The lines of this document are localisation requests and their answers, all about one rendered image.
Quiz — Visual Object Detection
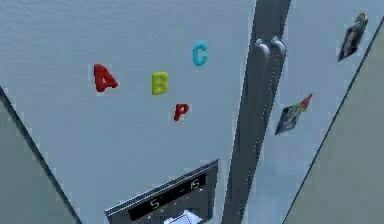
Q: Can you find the dark photo with rainbow magnet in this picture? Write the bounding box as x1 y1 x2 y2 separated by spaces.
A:
337 12 370 63

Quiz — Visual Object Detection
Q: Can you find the large red letter magnet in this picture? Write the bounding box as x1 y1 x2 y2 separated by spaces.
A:
93 63 120 93

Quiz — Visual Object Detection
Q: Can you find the small red letter magnet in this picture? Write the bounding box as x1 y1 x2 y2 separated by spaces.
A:
173 103 190 122

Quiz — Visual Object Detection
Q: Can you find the grey fridge door handle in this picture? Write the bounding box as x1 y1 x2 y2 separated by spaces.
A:
238 35 288 224
221 38 272 224

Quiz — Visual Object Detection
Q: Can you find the cyan letter magnet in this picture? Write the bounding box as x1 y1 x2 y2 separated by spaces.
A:
191 41 209 67

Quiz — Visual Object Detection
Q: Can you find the grey fridge dispenser panel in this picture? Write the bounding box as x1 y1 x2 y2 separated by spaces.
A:
104 159 220 224

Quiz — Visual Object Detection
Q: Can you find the dark photo with red magnet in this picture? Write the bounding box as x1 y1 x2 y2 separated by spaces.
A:
274 92 314 136

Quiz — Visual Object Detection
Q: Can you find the pale grey fridge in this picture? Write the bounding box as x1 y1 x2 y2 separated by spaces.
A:
0 0 384 224

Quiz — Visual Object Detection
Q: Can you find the yellow letter magnet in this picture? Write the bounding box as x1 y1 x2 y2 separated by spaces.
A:
151 71 169 96

